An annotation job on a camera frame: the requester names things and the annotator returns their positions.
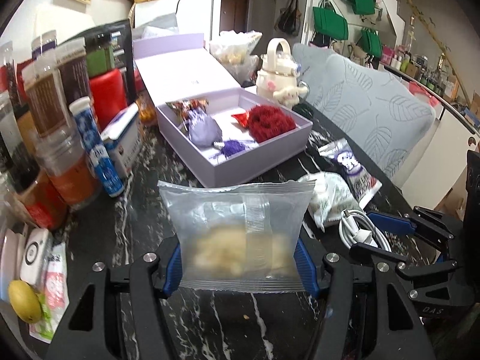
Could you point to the brown-label clear jar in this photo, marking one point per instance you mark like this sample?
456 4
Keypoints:
45 93

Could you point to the green-label dark jar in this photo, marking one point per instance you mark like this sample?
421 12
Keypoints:
99 54

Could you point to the red foil packet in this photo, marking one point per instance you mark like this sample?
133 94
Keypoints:
242 119

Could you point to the colourful foil snack bag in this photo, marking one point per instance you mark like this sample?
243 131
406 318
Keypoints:
182 108

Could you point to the yellow lemon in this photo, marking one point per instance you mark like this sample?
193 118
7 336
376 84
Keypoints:
24 301

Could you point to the brown door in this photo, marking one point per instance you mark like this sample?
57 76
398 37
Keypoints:
234 15

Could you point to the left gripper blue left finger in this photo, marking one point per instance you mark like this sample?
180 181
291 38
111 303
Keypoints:
173 272

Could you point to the translucent snack pouch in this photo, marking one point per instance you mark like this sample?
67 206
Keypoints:
240 238

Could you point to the white blue medicine box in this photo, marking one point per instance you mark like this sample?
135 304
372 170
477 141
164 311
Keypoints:
123 139

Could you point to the red canister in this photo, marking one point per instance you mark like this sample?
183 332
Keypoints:
108 96

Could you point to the cream kettle-shaped water bottle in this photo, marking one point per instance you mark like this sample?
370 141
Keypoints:
278 79

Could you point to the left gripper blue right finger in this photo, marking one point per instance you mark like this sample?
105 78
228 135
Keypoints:
306 268

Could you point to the white printed bread packet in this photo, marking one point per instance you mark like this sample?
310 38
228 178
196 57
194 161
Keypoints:
331 196

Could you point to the silver purple snack packet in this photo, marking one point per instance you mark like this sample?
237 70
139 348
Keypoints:
362 184

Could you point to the white refrigerator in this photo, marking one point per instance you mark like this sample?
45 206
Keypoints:
200 16

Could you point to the lavender drawstring sachet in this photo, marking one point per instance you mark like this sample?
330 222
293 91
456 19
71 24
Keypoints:
205 133

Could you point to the clear plastic food bag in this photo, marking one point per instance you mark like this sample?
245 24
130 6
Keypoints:
234 51

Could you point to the lavender open gift box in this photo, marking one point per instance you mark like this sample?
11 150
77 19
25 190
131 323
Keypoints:
176 67

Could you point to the blue tablet tube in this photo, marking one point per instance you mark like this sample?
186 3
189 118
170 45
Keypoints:
104 168

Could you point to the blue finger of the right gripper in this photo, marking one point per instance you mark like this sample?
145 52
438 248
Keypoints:
392 224

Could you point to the green tote bag left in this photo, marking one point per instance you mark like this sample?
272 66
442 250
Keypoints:
328 22

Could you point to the grey leaf-pattern cushion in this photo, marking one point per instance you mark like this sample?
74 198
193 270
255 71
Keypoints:
373 108

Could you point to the red fuzzy soft item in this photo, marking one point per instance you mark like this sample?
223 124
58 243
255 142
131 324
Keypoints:
267 122

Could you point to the orange-content clear jar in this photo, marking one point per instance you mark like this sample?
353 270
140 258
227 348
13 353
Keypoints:
62 156

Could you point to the black printed standing pouch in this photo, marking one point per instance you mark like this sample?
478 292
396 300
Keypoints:
122 44

